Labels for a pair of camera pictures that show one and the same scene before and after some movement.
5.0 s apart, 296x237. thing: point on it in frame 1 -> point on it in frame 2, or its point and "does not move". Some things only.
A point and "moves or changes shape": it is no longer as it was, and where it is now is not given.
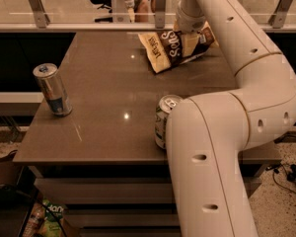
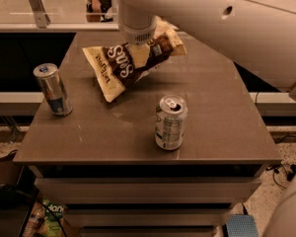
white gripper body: x=191 y=24 -> x=138 y=37
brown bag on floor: x=4 y=171 does not move
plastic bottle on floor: x=36 y=220 does not move
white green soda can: x=161 y=118 does not move
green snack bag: x=52 y=214 does not move
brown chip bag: x=164 y=48 moves or changes shape
